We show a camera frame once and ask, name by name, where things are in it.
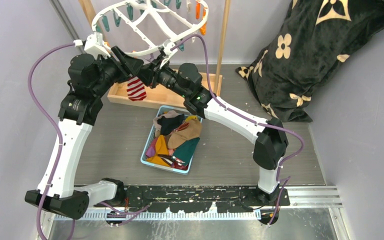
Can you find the black sock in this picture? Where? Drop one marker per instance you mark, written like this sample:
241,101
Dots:
170,124

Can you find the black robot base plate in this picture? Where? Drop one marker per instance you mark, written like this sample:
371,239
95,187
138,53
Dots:
195,203

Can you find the mustard yellow sock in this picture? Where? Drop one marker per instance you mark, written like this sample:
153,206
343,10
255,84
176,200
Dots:
158,152

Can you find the white plastic sock hanger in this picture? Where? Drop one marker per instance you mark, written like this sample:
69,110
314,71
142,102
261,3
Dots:
146,24

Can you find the light blue sock basket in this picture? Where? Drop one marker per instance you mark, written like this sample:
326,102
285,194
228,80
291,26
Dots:
167,111

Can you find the black floral plush blanket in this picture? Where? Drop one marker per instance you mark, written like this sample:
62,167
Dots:
315,39

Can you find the dark green sock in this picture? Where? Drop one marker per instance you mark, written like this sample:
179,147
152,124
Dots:
186,151

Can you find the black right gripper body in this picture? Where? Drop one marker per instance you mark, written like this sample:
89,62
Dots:
163,76

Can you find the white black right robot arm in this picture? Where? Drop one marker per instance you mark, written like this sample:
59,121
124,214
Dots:
270,141

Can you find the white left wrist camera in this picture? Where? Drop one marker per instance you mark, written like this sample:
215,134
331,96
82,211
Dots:
95,46

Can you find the red white striped santa sock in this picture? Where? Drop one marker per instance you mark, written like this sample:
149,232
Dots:
136,89

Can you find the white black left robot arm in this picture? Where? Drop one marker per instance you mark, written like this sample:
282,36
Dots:
90,77

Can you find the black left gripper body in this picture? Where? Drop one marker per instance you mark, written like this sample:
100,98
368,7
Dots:
120,73

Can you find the tan brown sock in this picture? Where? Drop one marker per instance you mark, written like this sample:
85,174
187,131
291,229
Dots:
188,130

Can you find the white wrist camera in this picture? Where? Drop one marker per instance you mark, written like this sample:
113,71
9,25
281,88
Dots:
167,50
95,46

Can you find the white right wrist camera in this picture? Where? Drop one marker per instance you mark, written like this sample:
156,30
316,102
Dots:
167,50

